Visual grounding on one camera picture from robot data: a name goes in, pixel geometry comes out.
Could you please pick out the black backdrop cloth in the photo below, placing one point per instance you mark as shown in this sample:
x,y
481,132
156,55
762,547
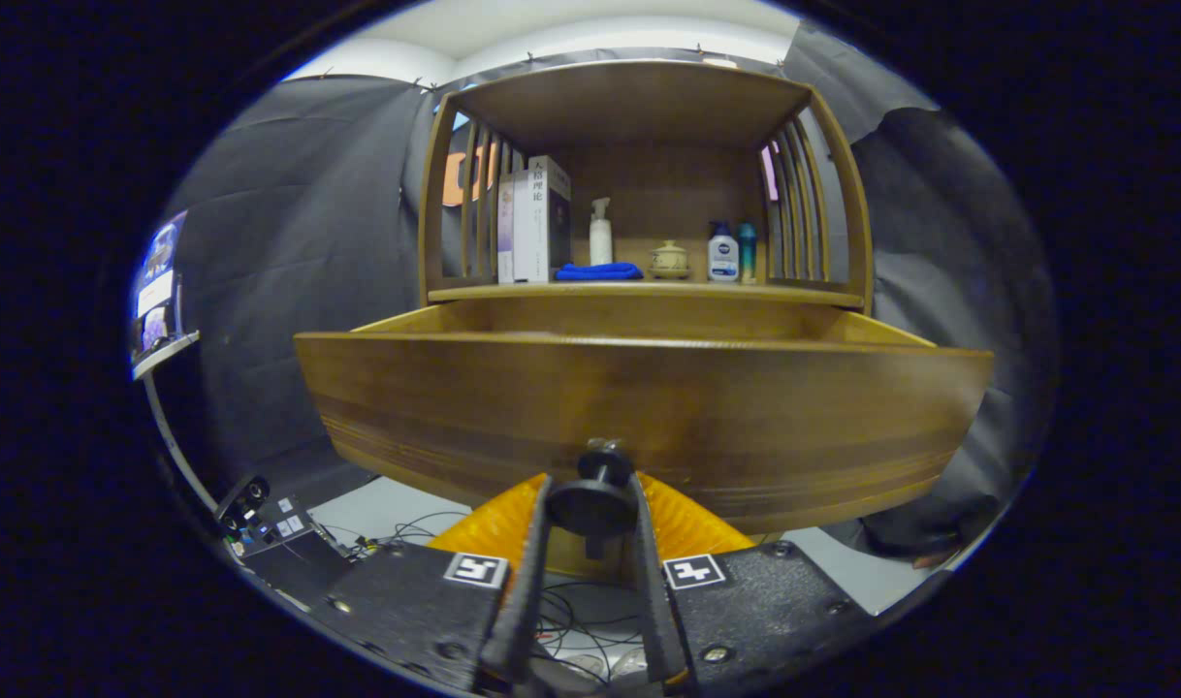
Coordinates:
x,y
290,242

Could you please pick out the black control box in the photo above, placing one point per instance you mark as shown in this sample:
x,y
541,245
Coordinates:
x,y
261,519

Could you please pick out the wooden countertop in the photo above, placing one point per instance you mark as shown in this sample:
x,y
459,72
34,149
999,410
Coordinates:
x,y
649,289

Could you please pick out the white spray bottle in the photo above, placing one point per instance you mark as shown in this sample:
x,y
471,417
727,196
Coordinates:
x,y
600,242

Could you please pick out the teal bottle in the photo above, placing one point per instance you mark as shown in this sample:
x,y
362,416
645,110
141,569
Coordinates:
x,y
748,252

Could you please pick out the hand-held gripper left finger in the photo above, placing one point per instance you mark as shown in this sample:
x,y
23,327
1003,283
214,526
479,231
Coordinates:
x,y
530,601

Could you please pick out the white lotion bottle blue cap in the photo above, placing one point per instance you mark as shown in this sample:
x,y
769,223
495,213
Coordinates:
x,y
722,260

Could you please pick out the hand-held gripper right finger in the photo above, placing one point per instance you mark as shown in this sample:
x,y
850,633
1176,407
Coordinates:
x,y
652,601

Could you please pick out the computer monitor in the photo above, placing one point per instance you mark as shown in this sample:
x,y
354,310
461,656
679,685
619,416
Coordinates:
x,y
156,262

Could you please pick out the beige ceramic lidded pot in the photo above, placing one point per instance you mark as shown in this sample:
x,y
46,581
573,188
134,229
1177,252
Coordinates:
x,y
669,262

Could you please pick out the wooden drawer with black knob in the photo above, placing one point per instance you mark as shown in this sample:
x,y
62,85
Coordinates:
x,y
649,407

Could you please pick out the thin purple book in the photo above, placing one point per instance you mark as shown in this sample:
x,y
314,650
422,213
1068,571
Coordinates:
x,y
505,233

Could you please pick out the blue folded cloth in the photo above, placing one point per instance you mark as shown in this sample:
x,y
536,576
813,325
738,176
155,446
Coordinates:
x,y
600,271

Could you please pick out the wooden cabinet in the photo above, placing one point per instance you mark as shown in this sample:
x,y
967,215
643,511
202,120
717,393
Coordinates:
x,y
649,107

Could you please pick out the white boxed book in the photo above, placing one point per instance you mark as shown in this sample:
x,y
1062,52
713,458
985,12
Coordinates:
x,y
532,223

